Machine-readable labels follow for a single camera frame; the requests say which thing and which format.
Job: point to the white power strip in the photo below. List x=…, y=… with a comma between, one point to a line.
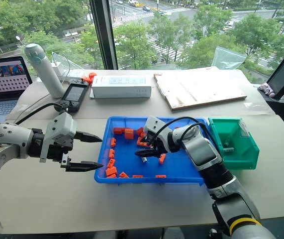
x=74, y=74

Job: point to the orange plastic block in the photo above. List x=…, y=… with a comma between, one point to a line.
x=111, y=163
x=162, y=158
x=123, y=175
x=137, y=176
x=140, y=144
x=111, y=172
x=140, y=131
x=111, y=153
x=160, y=176
x=113, y=142
x=128, y=134

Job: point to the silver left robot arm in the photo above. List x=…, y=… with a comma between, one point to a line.
x=6, y=139

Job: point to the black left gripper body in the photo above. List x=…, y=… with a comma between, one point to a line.
x=57, y=152

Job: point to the white cardboard box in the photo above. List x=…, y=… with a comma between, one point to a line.
x=122, y=87

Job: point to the small silver battery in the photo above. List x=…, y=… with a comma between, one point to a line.
x=144, y=160
x=228, y=150

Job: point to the open laptop computer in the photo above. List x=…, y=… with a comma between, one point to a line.
x=3, y=79

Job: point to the black handheld controller with screen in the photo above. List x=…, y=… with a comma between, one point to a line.
x=73, y=95

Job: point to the blue plastic bin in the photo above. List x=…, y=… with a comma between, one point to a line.
x=131, y=164

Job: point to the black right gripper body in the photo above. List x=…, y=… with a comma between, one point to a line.
x=159, y=147

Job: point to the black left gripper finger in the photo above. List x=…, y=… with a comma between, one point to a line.
x=88, y=138
x=84, y=166

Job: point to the small purple grey bundle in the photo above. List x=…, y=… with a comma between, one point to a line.
x=266, y=89

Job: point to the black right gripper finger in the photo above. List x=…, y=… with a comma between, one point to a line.
x=143, y=140
x=145, y=152

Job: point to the white insulated bottle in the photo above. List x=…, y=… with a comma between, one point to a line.
x=46, y=72

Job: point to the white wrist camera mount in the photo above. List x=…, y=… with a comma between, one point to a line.
x=153, y=124
x=61, y=127

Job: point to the green plastic bin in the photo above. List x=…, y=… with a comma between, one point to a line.
x=233, y=156

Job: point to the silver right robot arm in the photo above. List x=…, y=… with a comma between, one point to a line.
x=201, y=149

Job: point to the orange plastic part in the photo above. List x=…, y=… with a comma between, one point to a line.
x=90, y=77

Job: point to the clear plastic bag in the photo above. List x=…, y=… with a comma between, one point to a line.
x=228, y=58

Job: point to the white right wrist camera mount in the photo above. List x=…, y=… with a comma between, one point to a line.
x=153, y=124

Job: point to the flat brown cardboard sheet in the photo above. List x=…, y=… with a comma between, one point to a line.
x=199, y=90

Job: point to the black window frame post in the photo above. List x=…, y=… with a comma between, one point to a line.
x=104, y=35

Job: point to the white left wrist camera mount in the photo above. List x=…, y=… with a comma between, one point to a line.
x=61, y=127

